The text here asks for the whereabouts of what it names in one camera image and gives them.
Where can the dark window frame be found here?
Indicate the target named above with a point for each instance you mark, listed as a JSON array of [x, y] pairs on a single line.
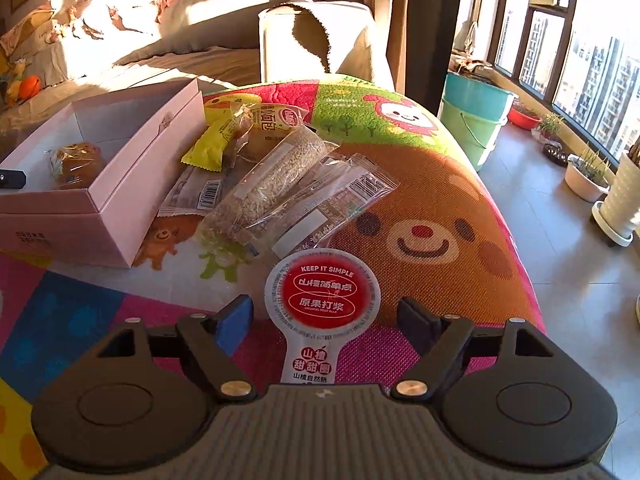
[[524, 25]]

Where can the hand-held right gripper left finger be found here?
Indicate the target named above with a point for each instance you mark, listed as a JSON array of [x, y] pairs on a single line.
[[235, 317]]

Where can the orange toy ball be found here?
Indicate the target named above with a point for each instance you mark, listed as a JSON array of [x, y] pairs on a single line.
[[30, 86]]

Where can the dark plant pot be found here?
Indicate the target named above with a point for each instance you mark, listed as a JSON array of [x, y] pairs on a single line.
[[555, 154]]

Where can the small potted plant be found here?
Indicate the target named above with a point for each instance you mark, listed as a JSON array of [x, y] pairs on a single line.
[[550, 130]]

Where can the beige curtain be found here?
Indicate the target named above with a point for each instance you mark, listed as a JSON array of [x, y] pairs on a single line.
[[385, 10]]

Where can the bread bun in clear wrap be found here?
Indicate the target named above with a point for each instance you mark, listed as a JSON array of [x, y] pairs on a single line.
[[76, 162]]

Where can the white ribbed plant pot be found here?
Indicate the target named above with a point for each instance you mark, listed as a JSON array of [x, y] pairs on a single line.
[[621, 200]]

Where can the red basin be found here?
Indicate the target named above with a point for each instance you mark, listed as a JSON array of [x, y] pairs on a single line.
[[524, 119]]

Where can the clear grain bar packet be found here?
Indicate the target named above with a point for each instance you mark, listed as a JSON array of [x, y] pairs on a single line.
[[265, 185]]

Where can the white round plant pot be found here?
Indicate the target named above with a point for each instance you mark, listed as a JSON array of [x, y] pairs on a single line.
[[584, 182]]

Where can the teal bucket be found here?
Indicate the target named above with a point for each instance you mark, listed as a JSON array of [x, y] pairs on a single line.
[[477, 97]]

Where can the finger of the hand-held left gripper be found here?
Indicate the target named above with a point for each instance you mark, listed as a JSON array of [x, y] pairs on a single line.
[[11, 181]]

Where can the brown long snack packet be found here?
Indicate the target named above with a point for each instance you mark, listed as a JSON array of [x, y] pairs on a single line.
[[192, 192]]

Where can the bread packet with red label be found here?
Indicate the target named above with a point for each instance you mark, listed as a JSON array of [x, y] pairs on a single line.
[[274, 121]]

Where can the colourful cartoon play mat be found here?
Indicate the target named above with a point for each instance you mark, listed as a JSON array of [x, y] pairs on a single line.
[[430, 185]]

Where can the grey pillow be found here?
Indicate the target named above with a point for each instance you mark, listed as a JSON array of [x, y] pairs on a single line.
[[235, 15]]

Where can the green bucket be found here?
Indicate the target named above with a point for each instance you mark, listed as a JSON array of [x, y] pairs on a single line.
[[472, 135]]

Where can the beige sofa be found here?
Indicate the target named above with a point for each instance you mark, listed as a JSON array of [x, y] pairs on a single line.
[[200, 65]]

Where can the pink cardboard box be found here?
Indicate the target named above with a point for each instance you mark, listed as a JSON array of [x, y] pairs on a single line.
[[110, 195]]

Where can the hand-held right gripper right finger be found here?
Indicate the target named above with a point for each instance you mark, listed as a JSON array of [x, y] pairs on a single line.
[[416, 321]]

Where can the yellow plush toy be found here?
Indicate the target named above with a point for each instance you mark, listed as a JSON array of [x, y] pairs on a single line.
[[12, 82]]

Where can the yellow snack packet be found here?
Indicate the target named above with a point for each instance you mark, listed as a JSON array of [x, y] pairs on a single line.
[[210, 147]]

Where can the round red-lid snack packet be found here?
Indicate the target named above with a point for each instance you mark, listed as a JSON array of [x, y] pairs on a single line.
[[323, 295]]

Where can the clear packet with white label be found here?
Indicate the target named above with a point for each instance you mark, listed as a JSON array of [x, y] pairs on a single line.
[[320, 205]]

